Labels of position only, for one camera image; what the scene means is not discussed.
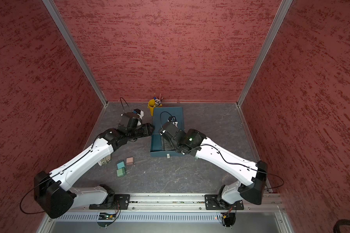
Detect yellow pen bucket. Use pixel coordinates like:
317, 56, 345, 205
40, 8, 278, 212
148, 99, 162, 116

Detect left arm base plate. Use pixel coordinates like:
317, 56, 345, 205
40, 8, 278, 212
89, 194, 131, 210

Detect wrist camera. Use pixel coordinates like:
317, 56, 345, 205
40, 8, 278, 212
118, 109, 144, 131
168, 116, 178, 127

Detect teal plug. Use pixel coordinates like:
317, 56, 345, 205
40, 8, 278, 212
117, 161, 125, 170

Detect black cable corner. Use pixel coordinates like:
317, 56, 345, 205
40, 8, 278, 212
333, 219, 350, 233

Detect pens in bucket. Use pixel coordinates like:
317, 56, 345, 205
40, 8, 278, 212
153, 94, 163, 107

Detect left aluminium corner post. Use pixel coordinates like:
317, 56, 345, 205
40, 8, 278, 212
42, 0, 109, 107

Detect right aluminium corner post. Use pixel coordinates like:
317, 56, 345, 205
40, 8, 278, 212
237, 0, 293, 108

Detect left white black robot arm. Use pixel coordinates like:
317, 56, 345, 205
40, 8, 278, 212
34, 123, 155, 218

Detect pink plug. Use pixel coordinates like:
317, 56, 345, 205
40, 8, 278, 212
126, 157, 134, 166

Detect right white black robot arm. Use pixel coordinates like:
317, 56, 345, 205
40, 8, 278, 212
158, 122, 268, 208

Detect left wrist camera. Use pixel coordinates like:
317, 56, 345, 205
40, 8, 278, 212
118, 109, 144, 131

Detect aluminium front rail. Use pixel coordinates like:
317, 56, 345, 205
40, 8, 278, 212
68, 193, 286, 213

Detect teal three-drawer cabinet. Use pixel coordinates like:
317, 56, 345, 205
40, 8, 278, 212
150, 106, 184, 158

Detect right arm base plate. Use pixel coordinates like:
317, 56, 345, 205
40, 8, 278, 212
204, 194, 244, 211

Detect aluminium corner post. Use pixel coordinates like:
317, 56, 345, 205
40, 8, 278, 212
237, 0, 293, 108
42, 0, 109, 107

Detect green plug left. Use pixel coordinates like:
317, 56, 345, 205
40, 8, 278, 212
116, 168, 126, 177

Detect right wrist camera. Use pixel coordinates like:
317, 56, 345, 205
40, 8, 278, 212
168, 116, 178, 127

